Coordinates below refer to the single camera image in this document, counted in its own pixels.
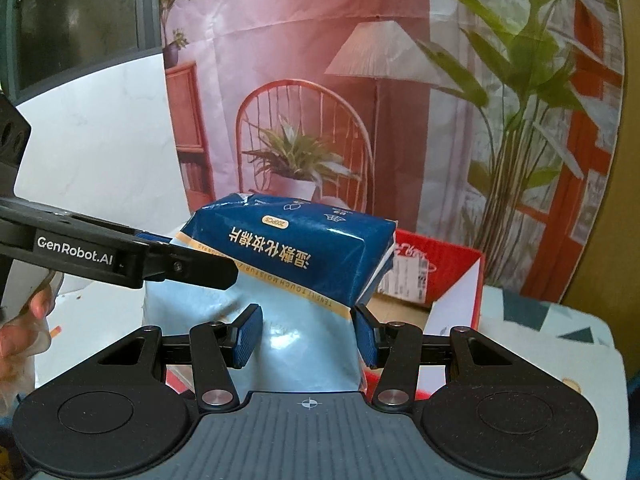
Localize white shipping label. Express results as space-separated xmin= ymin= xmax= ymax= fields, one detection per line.
xmin=378 ymin=247 xmax=436 ymax=306

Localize dark window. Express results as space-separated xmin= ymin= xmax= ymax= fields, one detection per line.
xmin=1 ymin=0 xmax=160 ymax=104

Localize person left hand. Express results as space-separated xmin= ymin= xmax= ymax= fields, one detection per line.
xmin=1 ymin=285 xmax=55 ymax=417

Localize red strawberry cardboard box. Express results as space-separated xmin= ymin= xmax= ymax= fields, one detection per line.
xmin=144 ymin=228 xmax=484 ymax=396

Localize blue tissue pack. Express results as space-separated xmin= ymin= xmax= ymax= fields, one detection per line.
xmin=171 ymin=192 xmax=399 ymax=320

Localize printed room backdrop cloth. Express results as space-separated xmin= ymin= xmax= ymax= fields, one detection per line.
xmin=160 ymin=0 xmax=624 ymax=300

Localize patterned tablecloth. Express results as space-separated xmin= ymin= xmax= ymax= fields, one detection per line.
xmin=29 ymin=228 xmax=629 ymax=480

